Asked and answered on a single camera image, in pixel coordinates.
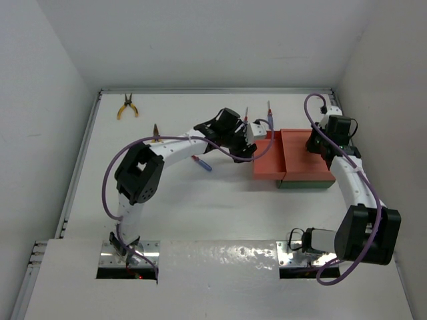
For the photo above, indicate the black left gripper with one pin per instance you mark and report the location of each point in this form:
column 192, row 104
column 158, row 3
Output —
column 243, row 149

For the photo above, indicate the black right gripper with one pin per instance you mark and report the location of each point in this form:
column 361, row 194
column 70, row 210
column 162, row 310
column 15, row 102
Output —
column 310, row 146

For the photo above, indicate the salmon red drawer box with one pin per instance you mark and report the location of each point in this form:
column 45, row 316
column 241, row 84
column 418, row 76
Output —
column 288, row 160

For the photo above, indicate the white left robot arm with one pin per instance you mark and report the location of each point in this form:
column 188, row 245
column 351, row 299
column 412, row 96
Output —
column 139, row 173

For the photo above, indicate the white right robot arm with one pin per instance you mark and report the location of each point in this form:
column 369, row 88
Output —
column 330, row 138

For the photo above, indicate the blue red screwdriver left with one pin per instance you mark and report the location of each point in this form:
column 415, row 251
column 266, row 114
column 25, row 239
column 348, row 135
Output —
column 246, row 115

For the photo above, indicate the blue red screwdriver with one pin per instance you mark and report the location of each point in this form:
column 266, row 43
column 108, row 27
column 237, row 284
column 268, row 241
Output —
column 270, row 117
column 246, row 115
column 201, row 163

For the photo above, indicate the green drawer box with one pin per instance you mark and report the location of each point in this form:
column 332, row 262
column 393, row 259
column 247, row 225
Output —
column 321, row 184

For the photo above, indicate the blue red screwdriver centre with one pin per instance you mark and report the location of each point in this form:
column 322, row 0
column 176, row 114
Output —
column 201, row 163

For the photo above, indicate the blue red screwdriver right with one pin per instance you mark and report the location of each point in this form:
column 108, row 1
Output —
column 270, row 117

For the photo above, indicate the white front cover board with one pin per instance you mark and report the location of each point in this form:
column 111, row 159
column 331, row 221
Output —
column 207, row 280

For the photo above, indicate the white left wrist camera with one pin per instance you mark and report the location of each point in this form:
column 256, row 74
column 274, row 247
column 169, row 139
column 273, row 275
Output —
column 255, row 132

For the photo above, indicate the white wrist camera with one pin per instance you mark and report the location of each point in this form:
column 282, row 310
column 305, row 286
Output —
column 255, row 132
column 329, row 110

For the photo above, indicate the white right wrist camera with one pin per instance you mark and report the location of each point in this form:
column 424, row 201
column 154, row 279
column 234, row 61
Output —
column 329, row 110

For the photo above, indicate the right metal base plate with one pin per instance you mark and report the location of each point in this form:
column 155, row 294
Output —
column 288, row 258

